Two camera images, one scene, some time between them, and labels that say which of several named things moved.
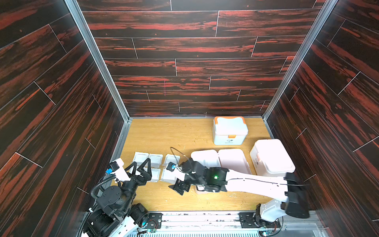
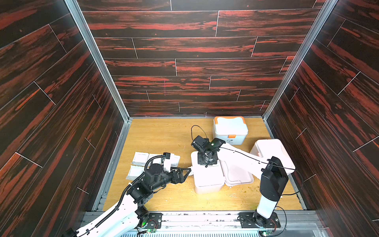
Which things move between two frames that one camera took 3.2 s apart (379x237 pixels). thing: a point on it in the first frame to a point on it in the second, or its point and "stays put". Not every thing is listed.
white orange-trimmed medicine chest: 229,131 stays put
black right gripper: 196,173 to 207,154
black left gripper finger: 147,174 to 179,174
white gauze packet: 156,160 stays put
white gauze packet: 139,157 stays put
